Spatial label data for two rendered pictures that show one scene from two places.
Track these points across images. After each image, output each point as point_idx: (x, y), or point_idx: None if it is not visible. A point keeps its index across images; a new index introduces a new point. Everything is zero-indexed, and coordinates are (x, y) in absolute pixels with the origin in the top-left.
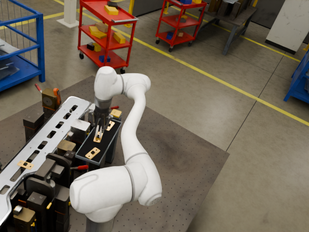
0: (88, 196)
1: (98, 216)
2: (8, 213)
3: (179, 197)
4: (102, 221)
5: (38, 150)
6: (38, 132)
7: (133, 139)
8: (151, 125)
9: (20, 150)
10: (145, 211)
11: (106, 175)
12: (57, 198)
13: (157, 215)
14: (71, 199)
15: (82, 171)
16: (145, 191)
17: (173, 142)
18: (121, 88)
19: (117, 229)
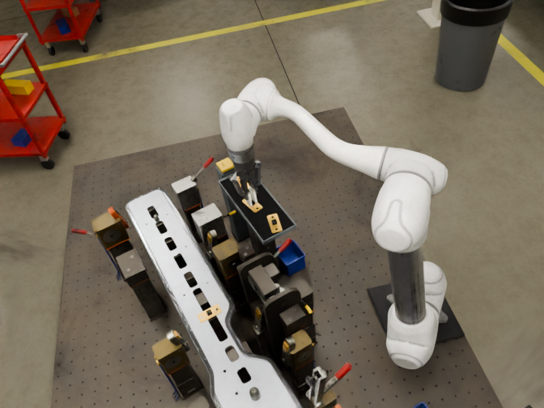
0: (414, 223)
1: (423, 236)
2: (273, 363)
3: (358, 196)
4: (425, 240)
5: (196, 287)
6: (163, 274)
7: (357, 147)
8: None
9: (178, 308)
10: (346, 240)
11: (401, 192)
12: (303, 297)
13: (362, 232)
14: (390, 246)
15: None
16: (436, 176)
17: (278, 150)
18: (258, 114)
19: (349, 282)
